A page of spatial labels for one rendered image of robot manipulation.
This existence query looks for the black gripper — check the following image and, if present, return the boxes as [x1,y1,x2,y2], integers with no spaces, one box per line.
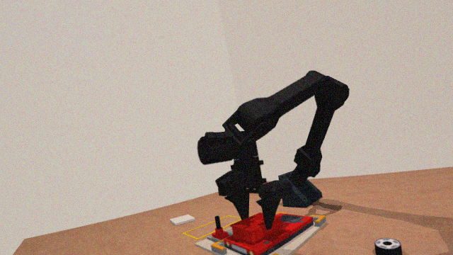
[218,157,293,230]

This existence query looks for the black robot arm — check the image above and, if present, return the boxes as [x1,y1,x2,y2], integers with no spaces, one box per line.
[197,70,350,197]

